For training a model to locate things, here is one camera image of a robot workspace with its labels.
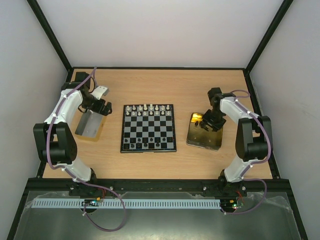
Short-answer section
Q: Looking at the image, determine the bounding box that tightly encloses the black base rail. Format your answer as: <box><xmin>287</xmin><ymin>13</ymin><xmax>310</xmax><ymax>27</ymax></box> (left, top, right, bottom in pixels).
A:
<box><xmin>25</xmin><ymin>177</ymin><xmax>291</xmax><ymax>196</ymax></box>

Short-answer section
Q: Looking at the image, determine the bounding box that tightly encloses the gold tin with black pieces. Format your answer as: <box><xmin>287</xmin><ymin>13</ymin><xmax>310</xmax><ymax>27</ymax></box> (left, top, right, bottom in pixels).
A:
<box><xmin>186</xmin><ymin>112</ymin><xmax>223</xmax><ymax>151</ymax></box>

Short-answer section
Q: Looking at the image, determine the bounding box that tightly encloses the silver gold tin lid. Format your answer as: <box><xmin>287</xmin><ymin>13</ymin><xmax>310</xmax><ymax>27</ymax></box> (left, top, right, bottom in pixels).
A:
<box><xmin>74</xmin><ymin>110</ymin><xmax>106</xmax><ymax>142</ymax></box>

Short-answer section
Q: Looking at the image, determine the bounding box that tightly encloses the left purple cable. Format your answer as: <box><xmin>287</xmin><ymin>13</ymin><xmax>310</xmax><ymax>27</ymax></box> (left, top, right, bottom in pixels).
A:
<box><xmin>46</xmin><ymin>65</ymin><xmax>127</xmax><ymax>231</ymax></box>

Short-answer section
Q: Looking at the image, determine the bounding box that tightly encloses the white slotted cable duct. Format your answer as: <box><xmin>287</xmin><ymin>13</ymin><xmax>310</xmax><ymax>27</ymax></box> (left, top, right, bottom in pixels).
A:
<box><xmin>31</xmin><ymin>198</ymin><xmax>221</xmax><ymax>210</ymax></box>

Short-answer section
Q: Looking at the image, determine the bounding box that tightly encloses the black silver chess board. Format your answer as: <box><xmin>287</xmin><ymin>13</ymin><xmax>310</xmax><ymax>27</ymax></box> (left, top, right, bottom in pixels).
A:
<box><xmin>120</xmin><ymin>103</ymin><xmax>177</xmax><ymax>154</ymax></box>

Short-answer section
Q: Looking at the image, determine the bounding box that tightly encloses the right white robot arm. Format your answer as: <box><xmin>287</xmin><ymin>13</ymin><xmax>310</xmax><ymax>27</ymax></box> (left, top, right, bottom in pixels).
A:
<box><xmin>199</xmin><ymin>87</ymin><xmax>273</xmax><ymax>196</ymax></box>

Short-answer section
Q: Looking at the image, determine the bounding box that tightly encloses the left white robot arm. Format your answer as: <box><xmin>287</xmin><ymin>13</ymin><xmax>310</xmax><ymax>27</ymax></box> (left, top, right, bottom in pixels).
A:
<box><xmin>33</xmin><ymin>71</ymin><xmax>113</xmax><ymax>184</ymax></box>

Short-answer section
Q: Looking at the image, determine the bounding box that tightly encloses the black aluminium frame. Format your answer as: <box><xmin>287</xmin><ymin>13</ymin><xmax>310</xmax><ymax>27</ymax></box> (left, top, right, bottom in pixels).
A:
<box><xmin>7</xmin><ymin>0</ymin><xmax>308</xmax><ymax>240</ymax></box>

